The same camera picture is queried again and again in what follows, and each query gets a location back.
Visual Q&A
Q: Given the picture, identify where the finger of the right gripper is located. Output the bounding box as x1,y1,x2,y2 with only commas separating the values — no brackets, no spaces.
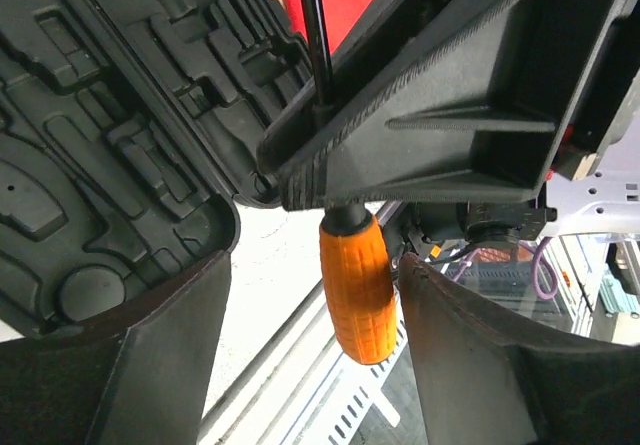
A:
257,0,639,210

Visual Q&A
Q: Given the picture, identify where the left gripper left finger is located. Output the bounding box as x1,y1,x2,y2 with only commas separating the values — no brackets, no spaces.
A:
1,252,231,444

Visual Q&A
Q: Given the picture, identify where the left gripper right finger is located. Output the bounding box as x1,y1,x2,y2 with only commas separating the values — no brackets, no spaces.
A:
398,254,639,444

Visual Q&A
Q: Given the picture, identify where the large orange screwdriver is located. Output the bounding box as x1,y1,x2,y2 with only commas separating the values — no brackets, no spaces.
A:
301,0,396,365

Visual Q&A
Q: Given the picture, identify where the black plastic tool case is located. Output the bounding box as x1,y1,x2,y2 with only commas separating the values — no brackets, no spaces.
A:
1,0,312,339

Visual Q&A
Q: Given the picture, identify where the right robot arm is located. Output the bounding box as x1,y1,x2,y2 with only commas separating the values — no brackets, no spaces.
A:
258,0,639,236

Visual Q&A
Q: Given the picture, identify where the aluminium front rail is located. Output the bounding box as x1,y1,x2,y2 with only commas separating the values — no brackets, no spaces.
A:
198,208,426,444

